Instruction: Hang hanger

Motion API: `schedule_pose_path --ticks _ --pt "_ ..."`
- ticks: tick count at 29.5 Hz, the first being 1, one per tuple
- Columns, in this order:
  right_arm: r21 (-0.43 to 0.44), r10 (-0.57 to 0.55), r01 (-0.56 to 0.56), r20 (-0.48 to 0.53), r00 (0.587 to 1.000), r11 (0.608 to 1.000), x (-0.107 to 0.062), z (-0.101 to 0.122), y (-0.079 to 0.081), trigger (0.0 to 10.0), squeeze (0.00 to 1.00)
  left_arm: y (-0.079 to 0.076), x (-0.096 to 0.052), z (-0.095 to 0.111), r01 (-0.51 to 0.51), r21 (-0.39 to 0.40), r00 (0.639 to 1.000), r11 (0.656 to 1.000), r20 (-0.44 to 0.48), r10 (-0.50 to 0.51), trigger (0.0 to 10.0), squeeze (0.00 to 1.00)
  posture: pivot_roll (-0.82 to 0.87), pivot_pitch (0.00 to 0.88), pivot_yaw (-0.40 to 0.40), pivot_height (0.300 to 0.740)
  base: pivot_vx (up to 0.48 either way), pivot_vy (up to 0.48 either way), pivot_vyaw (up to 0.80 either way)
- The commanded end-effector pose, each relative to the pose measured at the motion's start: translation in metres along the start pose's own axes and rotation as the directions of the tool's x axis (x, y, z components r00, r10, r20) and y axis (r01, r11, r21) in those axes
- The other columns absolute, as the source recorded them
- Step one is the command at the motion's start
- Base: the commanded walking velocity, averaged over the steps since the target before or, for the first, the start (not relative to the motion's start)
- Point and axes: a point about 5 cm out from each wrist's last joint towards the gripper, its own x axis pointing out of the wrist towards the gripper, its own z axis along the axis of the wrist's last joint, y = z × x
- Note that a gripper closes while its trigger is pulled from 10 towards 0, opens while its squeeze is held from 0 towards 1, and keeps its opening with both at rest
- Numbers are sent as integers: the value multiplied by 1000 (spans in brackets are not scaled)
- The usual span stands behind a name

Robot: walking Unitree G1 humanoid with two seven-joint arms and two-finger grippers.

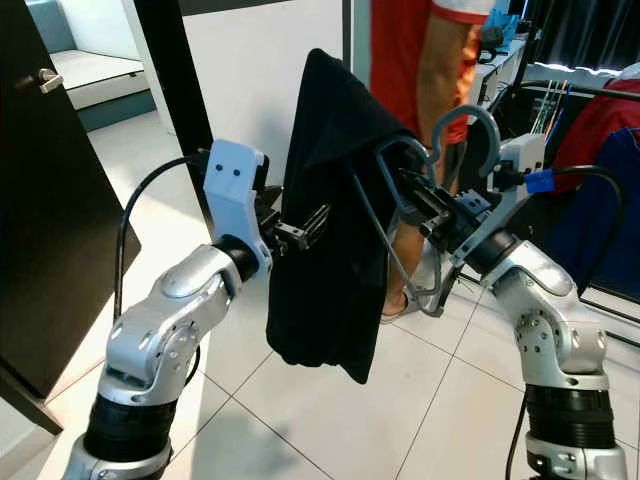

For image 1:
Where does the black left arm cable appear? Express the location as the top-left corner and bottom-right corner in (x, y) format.
(115, 152), (211, 331)

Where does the dark wooden door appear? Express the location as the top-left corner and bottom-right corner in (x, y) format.
(0, 0), (129, 433)

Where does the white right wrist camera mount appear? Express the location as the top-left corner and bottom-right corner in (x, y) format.
(450, 132), (556, 271)

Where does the silver door handle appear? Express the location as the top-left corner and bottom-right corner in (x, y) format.
(38, 68), (66, 93)

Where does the black door frame post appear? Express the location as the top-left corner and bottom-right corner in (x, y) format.
(132, 0), (211, 201)

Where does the red cloth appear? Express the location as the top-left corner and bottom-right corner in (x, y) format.
(555, 75), (640, 166)

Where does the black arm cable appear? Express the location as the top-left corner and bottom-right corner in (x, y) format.
(525, 165), (631, 291)
(115, 152), (211, 331)

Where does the person in red shirt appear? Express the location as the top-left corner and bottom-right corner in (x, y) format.
(370, 0), (501, 323)

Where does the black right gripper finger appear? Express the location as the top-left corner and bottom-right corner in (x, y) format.
(395, 168), (446, 206)

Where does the blue shirt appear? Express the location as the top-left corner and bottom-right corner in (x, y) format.
(545, 150), (640, 296)

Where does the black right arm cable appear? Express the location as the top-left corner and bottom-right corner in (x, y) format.
(525, 165), (631, 291)

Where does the thin coloured wire hanger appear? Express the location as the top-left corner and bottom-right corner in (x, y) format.
(530, 80), (576, 136)

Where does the grey plastic hanger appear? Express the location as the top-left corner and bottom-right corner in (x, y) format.
(345, 105), (504, 319)

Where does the dark shirt ring print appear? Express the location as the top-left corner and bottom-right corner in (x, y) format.
(265, 48), (436, 386)

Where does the black curtain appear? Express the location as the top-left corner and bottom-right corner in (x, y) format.
(525, 0), (640, 66)

